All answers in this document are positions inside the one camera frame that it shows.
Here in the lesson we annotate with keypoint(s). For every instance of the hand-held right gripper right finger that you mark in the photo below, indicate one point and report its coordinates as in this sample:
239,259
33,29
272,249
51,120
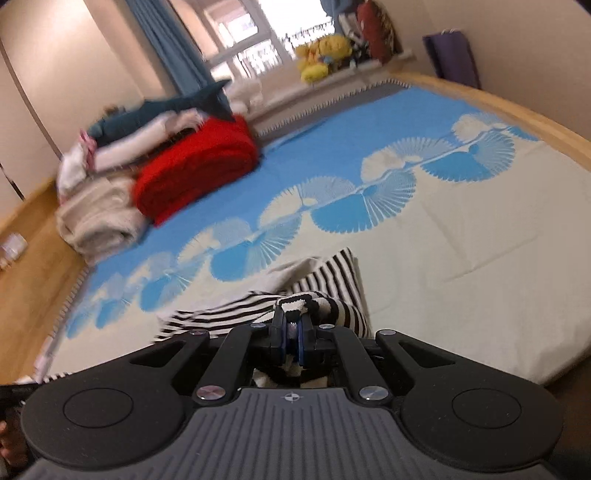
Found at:
301,344

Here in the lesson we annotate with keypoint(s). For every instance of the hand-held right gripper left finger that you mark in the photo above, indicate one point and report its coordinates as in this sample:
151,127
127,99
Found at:
279,339

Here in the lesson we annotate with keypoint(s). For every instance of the black white striped hooded shirt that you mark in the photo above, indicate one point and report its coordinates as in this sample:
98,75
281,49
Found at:
323,277

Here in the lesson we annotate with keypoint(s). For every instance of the person's left hand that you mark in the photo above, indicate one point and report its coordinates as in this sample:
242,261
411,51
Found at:
10,443

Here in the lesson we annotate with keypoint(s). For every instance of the tissue pack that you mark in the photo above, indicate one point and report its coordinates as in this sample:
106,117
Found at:
11,247

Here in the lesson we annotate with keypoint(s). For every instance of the blue white printed bed sheet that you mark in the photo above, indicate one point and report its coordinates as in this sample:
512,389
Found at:
461,254

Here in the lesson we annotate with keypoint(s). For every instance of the red folded blanket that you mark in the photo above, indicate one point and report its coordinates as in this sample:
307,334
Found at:
198,170

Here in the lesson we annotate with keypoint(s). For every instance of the white folded quilt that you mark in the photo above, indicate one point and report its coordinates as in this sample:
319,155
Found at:
99,221

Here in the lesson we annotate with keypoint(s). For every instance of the white pink folded cloth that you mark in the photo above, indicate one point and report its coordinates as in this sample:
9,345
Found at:
76,161

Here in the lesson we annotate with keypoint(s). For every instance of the white window sill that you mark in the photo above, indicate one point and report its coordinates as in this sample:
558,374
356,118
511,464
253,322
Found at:
323,90

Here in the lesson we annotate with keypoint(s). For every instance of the blue shark plush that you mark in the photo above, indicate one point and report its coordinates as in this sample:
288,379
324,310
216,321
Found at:
152,110

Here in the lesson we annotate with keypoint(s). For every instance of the yellow plush toy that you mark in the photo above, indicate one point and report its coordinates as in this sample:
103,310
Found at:
316,69
332,46

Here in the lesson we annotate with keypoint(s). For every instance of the window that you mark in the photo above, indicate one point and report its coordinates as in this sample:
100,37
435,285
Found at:
258,32

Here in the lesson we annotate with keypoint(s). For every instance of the blue curtain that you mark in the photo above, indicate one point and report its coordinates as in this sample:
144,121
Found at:
171,41
330,5

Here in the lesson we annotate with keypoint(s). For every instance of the purple bag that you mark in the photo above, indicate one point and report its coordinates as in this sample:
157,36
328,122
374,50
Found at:
450,57

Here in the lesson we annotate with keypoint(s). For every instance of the red cushion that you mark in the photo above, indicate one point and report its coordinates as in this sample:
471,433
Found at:
376,30

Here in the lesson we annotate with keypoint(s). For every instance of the white wardrobe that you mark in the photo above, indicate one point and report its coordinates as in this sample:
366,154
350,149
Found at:
69,69

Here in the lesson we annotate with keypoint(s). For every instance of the wooden bed frame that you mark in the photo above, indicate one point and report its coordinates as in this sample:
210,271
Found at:
531,124

